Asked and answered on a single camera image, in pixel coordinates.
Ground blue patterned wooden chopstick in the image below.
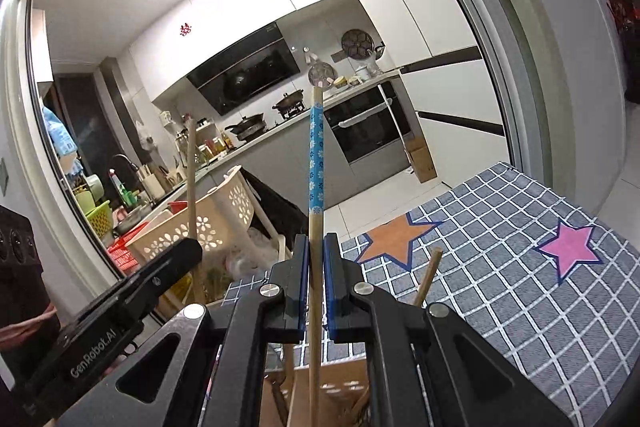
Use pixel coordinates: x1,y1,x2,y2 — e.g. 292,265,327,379
308,87,324,427

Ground beige plastic utensil holder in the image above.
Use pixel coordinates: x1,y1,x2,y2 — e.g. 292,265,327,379
259,359,369,426

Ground red plastic basket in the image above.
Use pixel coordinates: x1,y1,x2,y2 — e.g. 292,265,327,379
106,231,139,275

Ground black wok on stove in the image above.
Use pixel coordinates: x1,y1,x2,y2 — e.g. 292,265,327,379
224,113,266,142

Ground person's left hand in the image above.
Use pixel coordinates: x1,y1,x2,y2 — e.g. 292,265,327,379
0,303,58,352

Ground black built-in oven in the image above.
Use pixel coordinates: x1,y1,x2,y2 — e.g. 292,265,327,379
324,81,411,164

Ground white refrigerator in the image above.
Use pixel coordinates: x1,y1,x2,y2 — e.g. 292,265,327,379
359,0,510,187

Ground plain wooden chopstick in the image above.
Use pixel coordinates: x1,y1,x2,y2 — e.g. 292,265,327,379
413,247,442,308

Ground green plastic basket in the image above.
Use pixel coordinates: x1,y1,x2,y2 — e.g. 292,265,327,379
86,200,113,239

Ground long wooden chopstick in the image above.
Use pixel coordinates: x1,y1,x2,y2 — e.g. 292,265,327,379
186,117,206,305

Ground black range hood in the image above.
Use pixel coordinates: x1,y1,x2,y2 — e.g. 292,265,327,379
186,22,300,116

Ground beige perforated storage cart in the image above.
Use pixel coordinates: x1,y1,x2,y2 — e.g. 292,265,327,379
127,166,291,303

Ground grey checked star tablecloth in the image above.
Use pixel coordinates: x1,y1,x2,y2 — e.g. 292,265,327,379
219,160,640,427

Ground black pot on burner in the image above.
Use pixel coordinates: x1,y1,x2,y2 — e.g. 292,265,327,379
272,89,306,120

